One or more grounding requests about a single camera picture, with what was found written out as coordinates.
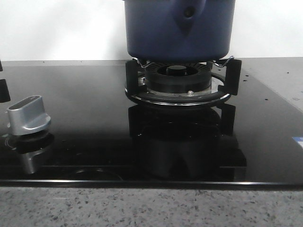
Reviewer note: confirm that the dark blue cooking pot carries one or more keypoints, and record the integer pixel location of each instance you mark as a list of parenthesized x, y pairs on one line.
[(178, 30)]

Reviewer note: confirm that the black gas burner head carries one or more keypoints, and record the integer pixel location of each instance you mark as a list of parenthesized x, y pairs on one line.
[(177, 77)]

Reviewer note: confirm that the black glass gas hob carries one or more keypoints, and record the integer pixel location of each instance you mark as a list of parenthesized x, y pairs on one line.
[(99, 138)]

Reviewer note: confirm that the silver stove control knob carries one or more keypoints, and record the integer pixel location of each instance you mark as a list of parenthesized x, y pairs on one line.
[(28, 116)]

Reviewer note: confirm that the blue energy label sticker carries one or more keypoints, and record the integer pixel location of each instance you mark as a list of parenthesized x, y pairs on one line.
[(299, 141)]

